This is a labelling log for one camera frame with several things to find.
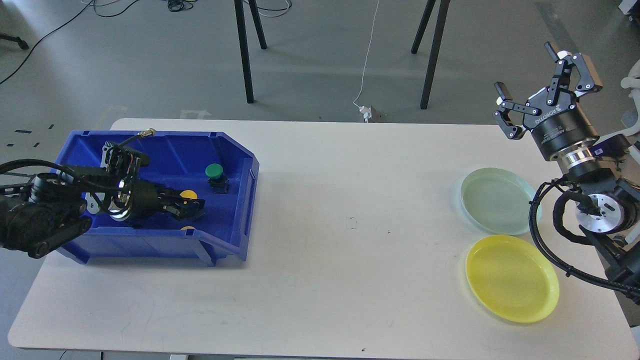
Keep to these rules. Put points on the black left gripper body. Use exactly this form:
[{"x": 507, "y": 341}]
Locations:
[{"x": 145, "y": 200}]

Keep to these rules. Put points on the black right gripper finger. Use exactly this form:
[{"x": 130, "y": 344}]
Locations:
[
  {"x": 589, "y": 80},
  {"x": 506, "y": 104}
]

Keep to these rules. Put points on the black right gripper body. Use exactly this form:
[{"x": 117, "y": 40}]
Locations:
[{"x": 558, "y": 126}]

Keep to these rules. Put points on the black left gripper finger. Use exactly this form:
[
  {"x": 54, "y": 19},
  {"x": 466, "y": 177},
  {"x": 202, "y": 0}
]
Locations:
[
  {"x": 189, "y": 215},
  {"x": 189, "y": 205}
]

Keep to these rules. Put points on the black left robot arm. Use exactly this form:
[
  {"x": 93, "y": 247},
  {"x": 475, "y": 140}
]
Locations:
[{"x": 49, "y": 210}]

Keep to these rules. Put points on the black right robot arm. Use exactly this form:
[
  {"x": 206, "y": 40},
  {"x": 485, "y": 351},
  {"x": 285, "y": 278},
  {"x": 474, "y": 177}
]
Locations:
[{"x": 596, "y": 203}]

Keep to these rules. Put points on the green push button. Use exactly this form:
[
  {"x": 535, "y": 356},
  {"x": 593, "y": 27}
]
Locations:
[{"x": 216, "y": 178}]

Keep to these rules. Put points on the pale green plate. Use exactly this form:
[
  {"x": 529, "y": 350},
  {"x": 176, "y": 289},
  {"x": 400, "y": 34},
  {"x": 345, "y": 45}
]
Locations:
[{"x": 497, "y": 201}]

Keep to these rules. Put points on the yellow plate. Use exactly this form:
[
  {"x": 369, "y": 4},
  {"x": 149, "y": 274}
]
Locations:
[{"x": 512, "y": 279}]

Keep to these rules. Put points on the white chair base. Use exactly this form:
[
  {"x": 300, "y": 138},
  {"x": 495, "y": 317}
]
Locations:
[{"x": 632, "y": 83}]

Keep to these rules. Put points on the blue plastic bin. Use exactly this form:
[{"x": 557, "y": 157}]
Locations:
[{"x": 178, "y": 161}]

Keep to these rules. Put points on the black tripod leg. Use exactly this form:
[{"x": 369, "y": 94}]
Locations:
[
  {"x": 435, "y": 47},
  {"x": 243, "y": 42}
]

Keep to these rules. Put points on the white power adapter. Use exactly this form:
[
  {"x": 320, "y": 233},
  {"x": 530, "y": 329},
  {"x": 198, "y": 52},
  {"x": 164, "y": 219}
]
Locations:
[{"x": 370, "y": 114}]

